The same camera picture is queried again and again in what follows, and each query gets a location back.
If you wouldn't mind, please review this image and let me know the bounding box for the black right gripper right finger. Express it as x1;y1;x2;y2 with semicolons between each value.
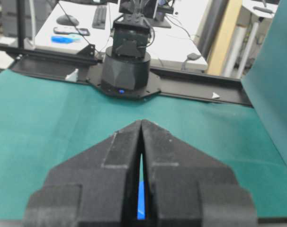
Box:
142;120;258;227

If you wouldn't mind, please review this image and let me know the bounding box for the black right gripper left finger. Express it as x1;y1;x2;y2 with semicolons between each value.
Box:
23;121;141;227

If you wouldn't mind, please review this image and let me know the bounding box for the white paper scrap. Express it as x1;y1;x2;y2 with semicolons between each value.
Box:
212;92;220;99

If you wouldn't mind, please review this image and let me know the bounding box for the beige cardboard board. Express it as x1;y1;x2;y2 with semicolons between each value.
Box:
206;0;242;76

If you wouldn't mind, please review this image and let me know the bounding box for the blue plastic part on desk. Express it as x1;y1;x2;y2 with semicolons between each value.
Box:
51;34;82;44

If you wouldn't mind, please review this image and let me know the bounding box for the black phone on desk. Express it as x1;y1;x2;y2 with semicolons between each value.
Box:
76;28;90;36

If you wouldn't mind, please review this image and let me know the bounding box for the white office desk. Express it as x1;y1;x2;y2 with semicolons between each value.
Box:
35;0;207;70

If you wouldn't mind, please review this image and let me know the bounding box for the black monitor stand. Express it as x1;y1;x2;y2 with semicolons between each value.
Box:
147;0;174;28

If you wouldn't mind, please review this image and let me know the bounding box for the black keyboard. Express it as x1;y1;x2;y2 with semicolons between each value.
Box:
92;5;107;29

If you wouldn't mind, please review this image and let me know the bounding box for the black computer mouse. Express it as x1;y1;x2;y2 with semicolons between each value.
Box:
56;15;79;26

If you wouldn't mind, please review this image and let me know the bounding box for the black mounting rail plate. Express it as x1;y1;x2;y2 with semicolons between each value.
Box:
10;54;252;107

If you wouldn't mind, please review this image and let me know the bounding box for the black vertical frame post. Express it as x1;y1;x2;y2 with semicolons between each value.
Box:
16;0;26;49

